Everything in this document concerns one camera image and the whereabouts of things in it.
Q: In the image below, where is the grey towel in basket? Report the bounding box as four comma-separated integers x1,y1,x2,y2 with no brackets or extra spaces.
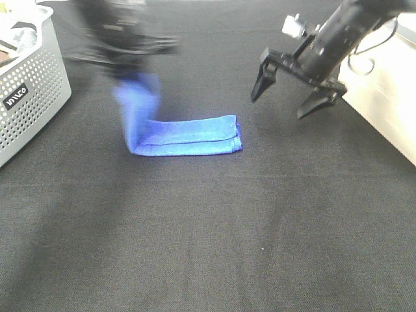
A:
9,21,37,53

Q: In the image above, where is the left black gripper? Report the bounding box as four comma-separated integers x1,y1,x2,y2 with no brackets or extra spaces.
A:
64,24,179,77

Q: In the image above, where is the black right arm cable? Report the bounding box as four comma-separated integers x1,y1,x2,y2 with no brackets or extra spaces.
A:
347,16,399,76

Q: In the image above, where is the brown cloth in basket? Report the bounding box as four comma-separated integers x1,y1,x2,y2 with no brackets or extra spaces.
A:
0,47,20,68

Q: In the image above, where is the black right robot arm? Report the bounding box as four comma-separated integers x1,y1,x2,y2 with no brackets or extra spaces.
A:
251,1,415,118

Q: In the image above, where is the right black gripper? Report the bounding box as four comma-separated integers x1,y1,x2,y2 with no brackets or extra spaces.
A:
250,35,347,119

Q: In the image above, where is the grey perforated laundry basket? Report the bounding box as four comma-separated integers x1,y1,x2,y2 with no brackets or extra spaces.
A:
1,5,72,165

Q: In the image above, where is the blue microfiber towel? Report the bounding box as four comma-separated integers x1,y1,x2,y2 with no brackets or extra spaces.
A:
112,73,243,157

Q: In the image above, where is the black fabric table cover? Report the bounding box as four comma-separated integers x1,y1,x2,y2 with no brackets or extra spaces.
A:
1,1,415,311

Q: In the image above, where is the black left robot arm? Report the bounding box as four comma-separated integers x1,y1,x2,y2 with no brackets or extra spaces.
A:
66,1,179,77

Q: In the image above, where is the white plastic storage basket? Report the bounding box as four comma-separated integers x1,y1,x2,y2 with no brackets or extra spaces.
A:
338,13,415,163

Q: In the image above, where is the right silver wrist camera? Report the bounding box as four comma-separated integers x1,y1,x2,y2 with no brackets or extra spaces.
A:
281,13,306,39

